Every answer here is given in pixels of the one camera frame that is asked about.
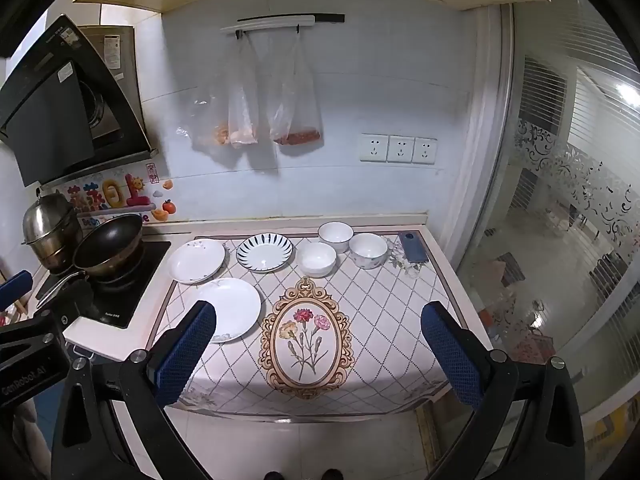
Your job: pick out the white wall hook rail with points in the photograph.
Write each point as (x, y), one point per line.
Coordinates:
(270, 24)

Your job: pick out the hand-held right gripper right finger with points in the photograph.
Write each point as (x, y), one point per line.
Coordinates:
(452, 355)

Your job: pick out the plastic bag with red contents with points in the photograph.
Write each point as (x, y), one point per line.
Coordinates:
(295, 105)

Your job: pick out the white plate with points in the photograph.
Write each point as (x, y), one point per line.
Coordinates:
(235, 305)
(196, 260)

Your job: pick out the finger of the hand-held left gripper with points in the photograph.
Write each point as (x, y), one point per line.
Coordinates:
(75, 302)
(15, 287)

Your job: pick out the plastic bag with orange contents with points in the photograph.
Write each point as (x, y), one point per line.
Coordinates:
(243, 110)

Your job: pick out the black range hood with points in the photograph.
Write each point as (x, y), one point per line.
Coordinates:
(50, 110)

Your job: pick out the crumpled clear plastic bag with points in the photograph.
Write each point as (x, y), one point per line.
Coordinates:
(210, 120)

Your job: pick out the frosted glass sliding door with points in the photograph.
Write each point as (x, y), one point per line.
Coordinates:
(575, 210)

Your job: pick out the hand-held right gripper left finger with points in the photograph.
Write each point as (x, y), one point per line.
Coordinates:
(187, 355)

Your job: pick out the white bowl with dark rim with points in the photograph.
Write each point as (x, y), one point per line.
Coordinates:
(335, 235)

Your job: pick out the colourful wall stickers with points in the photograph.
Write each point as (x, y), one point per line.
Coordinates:
(120, 192)

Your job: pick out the floral printed table mat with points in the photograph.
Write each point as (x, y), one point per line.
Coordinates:
(380, 320)

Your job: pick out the blue striped plate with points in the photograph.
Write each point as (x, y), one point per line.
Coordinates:
(265, 254)

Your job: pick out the stainless steel pot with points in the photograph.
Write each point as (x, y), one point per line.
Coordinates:
(47, 220)

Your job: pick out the person's left shoe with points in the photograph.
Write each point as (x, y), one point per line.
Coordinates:
(274, 475)

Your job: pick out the black wok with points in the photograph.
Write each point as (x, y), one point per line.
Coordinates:
(107, 240)

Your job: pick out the blue smartphone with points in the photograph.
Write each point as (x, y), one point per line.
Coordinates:
(413, 247)

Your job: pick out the person's right shoe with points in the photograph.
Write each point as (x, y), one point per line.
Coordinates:
(333, 474)

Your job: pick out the plain white bowl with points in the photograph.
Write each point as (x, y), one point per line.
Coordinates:
(316, 259)

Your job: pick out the black induction cooktop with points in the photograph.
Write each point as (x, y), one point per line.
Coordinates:
(147, 270)

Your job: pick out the white bowl with floral print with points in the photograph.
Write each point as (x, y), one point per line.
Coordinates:
(368, 251)

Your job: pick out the white wall socket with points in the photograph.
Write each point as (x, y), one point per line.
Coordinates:
(425, 150)
(400, 149)
(374, 147)

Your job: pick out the person's shoe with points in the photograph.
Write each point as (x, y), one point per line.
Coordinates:
(274, 475)
(333, 474)

